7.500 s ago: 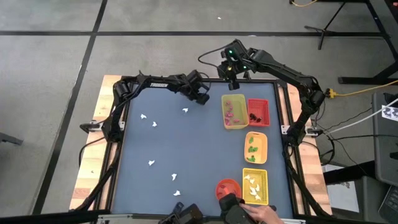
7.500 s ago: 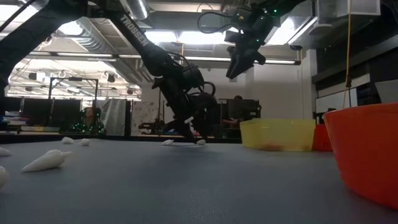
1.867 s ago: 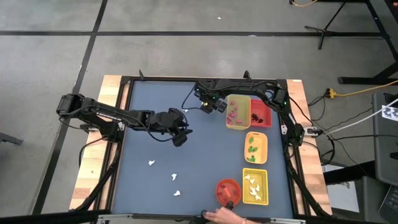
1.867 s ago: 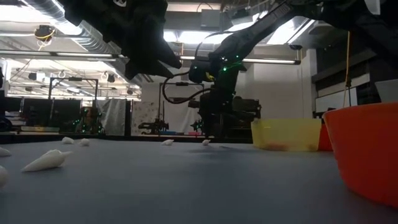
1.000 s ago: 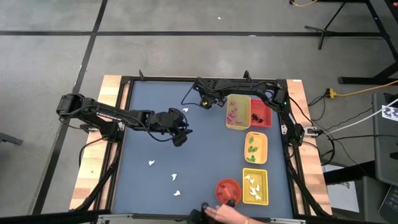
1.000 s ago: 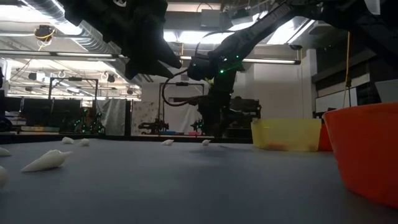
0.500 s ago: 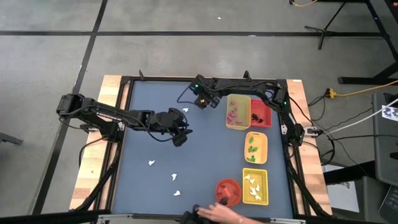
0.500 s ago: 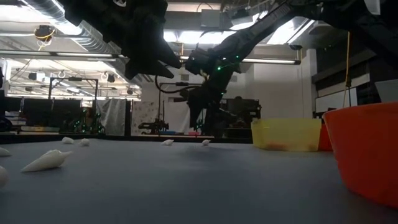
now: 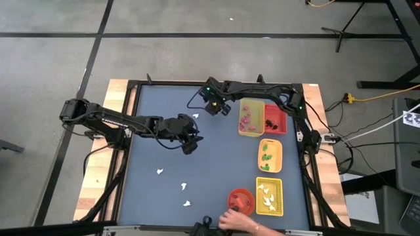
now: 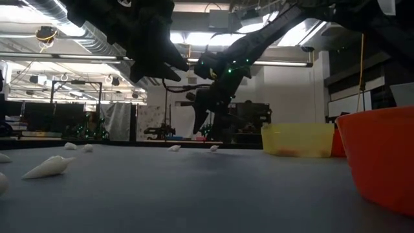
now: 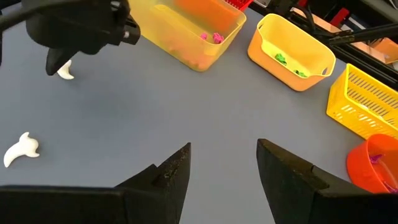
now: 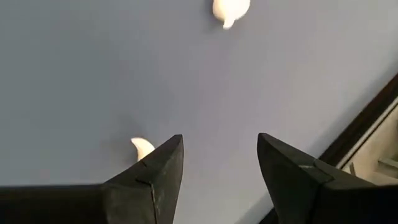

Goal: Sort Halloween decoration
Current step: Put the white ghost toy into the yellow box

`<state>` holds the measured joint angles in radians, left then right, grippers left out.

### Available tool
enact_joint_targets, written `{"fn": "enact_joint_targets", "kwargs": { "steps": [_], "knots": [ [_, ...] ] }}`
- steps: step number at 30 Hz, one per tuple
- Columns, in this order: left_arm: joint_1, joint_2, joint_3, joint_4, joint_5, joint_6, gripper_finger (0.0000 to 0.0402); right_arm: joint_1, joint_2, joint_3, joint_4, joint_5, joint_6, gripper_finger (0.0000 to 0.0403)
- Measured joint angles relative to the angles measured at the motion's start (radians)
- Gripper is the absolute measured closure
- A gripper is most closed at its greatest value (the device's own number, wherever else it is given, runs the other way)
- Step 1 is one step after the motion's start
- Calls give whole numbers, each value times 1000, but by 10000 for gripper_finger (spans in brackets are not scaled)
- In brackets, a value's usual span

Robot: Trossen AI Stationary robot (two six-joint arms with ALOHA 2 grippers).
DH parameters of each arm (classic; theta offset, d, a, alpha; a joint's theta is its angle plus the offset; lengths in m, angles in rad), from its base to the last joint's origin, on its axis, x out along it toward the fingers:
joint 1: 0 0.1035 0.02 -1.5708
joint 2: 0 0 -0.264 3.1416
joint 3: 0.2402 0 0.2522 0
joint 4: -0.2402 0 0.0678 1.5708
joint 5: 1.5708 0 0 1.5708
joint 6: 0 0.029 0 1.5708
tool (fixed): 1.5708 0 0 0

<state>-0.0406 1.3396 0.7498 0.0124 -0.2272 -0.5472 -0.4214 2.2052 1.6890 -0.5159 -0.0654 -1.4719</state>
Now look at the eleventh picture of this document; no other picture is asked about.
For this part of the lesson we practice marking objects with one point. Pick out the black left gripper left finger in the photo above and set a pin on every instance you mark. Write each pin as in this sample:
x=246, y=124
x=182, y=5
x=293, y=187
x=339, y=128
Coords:
x=155, y=199

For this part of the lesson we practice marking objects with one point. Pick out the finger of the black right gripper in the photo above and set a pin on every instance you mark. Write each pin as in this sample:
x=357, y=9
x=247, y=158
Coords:
x=57, y=60

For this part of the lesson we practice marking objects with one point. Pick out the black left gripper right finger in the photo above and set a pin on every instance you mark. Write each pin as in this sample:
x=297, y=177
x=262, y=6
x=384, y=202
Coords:
x=295, y=193

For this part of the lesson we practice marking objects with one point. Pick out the white ghost figurine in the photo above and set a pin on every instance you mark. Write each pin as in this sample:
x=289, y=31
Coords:
x=66, y=74
x=21, y=149

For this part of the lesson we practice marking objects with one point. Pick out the purple witch hat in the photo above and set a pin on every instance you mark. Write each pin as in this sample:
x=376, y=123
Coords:
x=391, y=187
x=375, y=158

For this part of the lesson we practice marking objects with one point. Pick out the translucent yellow plastic bin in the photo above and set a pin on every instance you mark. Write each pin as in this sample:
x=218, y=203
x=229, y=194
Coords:
x=174, y=37

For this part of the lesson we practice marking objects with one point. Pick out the green skeleton figurine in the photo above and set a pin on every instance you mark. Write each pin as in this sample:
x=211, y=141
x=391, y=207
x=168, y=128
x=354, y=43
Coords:
x=300, y=74
x=280, y=58

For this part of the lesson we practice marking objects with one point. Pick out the pink skeleton figurine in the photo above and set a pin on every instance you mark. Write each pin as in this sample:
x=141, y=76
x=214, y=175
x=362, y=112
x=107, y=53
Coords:
x=203, y=36
x=217, y=38

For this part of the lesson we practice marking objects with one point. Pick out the red slotted basket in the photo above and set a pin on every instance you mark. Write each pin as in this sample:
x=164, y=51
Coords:
x=239, y=3

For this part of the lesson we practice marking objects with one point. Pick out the orange round bowl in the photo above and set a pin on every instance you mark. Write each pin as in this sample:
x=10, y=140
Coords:
x=357, y=168

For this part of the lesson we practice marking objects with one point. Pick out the yellow slotted basket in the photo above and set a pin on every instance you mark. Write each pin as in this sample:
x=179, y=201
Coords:
x=351, y=105

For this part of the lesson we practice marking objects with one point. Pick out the peach solid plastic bin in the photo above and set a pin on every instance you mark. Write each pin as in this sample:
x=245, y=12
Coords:
x=270, y=65

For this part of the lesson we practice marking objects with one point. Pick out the red box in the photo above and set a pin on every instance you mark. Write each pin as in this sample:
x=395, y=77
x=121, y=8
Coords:
x=340, y=15

